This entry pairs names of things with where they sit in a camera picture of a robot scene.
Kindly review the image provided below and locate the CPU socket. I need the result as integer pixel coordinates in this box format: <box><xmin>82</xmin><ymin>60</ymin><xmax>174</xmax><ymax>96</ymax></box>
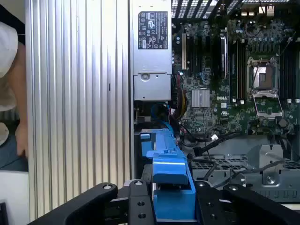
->
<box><xmin>247</xmin><ymin>57</ymin><xmax>281</xmax><ymax>94</ymax></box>

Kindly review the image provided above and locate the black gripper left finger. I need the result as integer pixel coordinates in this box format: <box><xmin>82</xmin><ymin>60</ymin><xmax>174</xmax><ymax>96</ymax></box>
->
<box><xmin>28</xmin><ymin>180</ymin><xmax>156</xmax><ymax>225</ymax></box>

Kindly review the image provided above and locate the black open PC case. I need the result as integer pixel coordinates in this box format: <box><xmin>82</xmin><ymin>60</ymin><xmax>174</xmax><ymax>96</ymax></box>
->
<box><xmin>128</xmin><ymin>0</ymin><xmax>300</xmax><ymax>204</ymax></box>

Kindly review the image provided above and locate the silver chipset heat sink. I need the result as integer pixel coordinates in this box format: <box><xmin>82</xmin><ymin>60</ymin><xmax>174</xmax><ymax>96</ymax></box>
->
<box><xmin>191</xmin><ymin>89</ymin><xmax>210</xmax><ymax>108</ymax></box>

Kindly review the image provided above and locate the black disk wire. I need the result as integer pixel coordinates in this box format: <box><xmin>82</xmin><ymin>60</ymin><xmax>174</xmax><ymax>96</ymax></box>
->
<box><xmin>193</xmin><ymin>132</ymin><xmax>235</xmax><ymax>157</ymax></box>

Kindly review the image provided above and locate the white expansion slot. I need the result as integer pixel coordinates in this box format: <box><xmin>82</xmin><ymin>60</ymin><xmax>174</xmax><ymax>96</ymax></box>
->
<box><xmin>181</xmin><ymin>32</ymin><xmax>188</xmax><ymax>71</ymax></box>

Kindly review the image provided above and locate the thin metal locking lever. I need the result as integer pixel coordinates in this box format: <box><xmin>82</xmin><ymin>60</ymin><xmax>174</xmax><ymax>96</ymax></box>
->
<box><xmin>278</xmin><ymin>31</ymin><xmax>296</xmax><ymax>57</ymax></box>
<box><xmin>253</xmin><ymin>60</ymin><xmax>262</xmax><ymax>88</ymax></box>

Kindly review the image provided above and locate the metal socket cover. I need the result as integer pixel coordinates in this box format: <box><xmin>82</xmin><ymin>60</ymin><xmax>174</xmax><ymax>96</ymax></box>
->
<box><xmin>252</xmin><ymin>90</ymin><xmax>284</xmax><ymax>119</ymax></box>

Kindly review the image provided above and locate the blue disk wire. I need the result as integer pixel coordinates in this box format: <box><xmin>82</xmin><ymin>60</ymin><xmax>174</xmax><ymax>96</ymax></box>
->
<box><xmin>151</xmin><ymin>103</ymin><xmax>176</xmax><ymax>138</ymax></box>

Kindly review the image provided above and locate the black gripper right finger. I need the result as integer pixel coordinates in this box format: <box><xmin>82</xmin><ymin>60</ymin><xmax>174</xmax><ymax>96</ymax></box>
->
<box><xmin>194</xmin><ymin>180</ymin><xmax>300</xmax><ymax>225</ymax></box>

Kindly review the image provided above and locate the hard disk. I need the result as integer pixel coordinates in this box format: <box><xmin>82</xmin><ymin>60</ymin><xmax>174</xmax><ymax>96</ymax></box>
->
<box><xmin>139</xmin><ymin>128</ymin><xmax>196</xmax><ymax>222</ymax></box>

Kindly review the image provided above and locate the grey metal drive cage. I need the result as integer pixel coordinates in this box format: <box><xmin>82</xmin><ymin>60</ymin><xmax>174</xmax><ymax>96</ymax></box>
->
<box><xmin>188</xmin><ymin>138</ymin><xmax>300</xmax><ymax>203</ymax></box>

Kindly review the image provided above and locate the silver power supply unit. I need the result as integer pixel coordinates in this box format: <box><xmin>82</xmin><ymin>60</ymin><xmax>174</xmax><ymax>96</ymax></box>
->
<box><xmin>132</xmin><ymin>0</ymin><xmax>173</xmax><ymax>101</ymax></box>

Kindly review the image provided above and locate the green motherboard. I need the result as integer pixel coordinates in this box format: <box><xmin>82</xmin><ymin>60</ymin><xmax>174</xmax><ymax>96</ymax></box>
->
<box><xmin>172</xmin><ymin>4</ymin><xmax>300</xmax><ymax>136</ymax></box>

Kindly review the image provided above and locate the person's trunk white shirt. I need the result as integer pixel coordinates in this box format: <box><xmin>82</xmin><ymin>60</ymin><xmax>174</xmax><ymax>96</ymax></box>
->
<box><xmin>0</xmin><ymin>21</ymin><xmax>29</xmax><ymax>172</ymax></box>

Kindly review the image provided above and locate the multicolour power wire bundle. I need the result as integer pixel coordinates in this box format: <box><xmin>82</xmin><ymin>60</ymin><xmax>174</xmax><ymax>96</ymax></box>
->
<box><xmin>172</xmin><ymin>70</ymin><xmax>188</xmax><ymax>124</ymax></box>

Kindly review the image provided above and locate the black RAM slot bank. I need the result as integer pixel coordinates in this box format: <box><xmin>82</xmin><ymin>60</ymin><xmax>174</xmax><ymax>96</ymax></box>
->
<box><xmin>229</xmin><ymin>39</ymin><xmax>247</xmax><ymax>99</ymax></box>
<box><xmin>280</xmin><ymin>46</ymin><xmax>300</xmax><ymax>100</ymax></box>

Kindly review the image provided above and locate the person's bare hand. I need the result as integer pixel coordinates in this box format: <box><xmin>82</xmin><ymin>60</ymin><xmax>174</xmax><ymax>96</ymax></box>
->
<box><xmin>15</xmin><ymin>124</ymin><xmax>29</xmax><ymax>158</ymax></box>

